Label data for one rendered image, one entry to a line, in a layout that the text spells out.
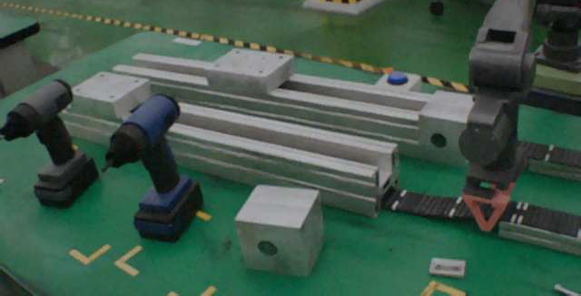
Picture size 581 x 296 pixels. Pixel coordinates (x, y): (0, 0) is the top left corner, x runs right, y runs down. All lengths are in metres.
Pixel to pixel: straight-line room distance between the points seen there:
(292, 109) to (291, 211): 0.39
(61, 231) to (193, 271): 0.30
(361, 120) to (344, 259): 0.32
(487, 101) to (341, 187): 0.31
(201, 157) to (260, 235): 0.34
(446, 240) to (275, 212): 0.27
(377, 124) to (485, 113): 0.40
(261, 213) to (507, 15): 0.44
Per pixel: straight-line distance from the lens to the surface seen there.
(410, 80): 1.31
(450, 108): 1.12
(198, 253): 1.00
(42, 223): 1.20
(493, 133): 0.79
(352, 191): 1.00
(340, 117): 1.18
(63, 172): 1.21
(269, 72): 1.25
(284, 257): 0.91
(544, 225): 0.95
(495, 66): 0.82
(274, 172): 1.07
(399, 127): 1.13
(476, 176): 0.89
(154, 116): 0.97
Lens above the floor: 1.40
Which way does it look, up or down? 30 degrees down
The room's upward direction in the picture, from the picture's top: 9 degrees counter-clockwise
